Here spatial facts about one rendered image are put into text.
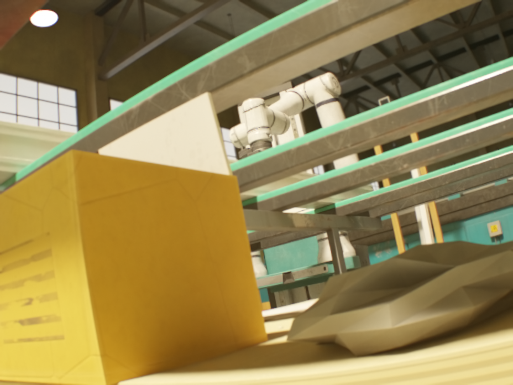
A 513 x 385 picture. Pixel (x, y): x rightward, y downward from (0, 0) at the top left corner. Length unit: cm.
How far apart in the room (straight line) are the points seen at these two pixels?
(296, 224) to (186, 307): 83
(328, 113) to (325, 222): 122
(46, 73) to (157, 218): 1160
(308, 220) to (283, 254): 150
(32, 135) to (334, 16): 46
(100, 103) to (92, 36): 187
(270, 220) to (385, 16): 67
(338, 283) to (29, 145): 57
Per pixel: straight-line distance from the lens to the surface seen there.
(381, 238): 531
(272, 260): 261
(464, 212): 507
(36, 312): 22
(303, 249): 255
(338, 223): 123
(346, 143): 64
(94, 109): 1180
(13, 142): 67
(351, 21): 35
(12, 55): 1152
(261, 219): 94
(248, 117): 178
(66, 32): 1278
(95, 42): 1264
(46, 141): 70
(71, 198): 20
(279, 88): 279
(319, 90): 236
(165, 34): 1069
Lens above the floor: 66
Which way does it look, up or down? 13 degrees up
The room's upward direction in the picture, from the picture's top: 11 degrees counter-clockwise
